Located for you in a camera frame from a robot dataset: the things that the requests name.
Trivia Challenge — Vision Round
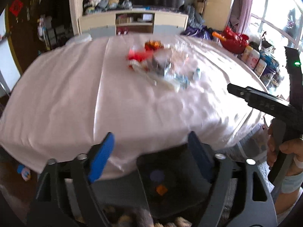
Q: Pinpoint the red gold foil wrapper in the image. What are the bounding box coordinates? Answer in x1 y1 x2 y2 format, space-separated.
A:
144 40 164 51

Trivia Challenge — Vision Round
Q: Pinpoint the beige standing air conditioner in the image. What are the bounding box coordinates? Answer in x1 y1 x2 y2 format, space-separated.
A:
202 0 234 31

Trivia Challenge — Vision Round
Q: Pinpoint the person right hand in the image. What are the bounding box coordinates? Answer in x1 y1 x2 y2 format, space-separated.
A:
266 125 302 176

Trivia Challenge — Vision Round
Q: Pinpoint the purple bag on floor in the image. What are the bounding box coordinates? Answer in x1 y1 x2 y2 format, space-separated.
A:
180 26 213 40

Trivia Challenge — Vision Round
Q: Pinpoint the orange paper box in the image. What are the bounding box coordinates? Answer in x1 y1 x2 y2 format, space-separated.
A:
156 184 168 196

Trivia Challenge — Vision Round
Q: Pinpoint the pink satin tablecloth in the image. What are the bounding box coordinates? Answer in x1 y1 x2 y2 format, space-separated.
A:
1 34 266 178

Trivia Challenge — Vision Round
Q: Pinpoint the pile of folded clothes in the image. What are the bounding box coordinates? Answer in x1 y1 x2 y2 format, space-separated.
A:
83 0 133 15

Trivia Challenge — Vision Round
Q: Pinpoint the clear plastic bag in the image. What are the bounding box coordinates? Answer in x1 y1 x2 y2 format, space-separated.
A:
145 44 191 93

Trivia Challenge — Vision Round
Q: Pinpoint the red plastic basket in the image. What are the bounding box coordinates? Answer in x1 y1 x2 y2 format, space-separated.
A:
220 26 249 54

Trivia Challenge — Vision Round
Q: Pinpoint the dark brown door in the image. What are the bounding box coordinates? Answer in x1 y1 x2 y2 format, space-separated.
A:
5 0 46 74

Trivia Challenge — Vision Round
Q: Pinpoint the pink purple curtain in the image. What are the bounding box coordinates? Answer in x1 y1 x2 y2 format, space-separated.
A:
230 0 253 34

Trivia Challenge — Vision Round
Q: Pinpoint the red tassel ornament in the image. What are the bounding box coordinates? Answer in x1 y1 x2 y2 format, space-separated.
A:
126 49 154 71

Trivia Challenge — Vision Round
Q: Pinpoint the yellow capped white bottle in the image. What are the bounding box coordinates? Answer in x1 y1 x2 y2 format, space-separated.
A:
241 45 254 63

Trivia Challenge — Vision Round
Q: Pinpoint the orange toy bat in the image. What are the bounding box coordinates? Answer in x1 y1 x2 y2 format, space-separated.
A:
212 31 226 42

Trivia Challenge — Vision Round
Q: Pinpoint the white round stool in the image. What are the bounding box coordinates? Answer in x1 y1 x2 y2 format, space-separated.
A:
65 33 92 45

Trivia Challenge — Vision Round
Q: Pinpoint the cream labelled bottle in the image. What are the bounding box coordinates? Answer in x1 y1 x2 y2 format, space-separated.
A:
254 59 267 77

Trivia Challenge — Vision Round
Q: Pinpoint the beige grey tv cabinet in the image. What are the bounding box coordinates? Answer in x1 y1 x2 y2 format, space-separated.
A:
78 9 188 38

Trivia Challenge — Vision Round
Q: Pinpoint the small blue labelled bottle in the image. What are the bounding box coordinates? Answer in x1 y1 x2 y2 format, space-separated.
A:
192 68 201 82

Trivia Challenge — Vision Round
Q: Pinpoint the purple plastic lid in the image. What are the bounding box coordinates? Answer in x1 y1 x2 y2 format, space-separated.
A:
149 170 165 183

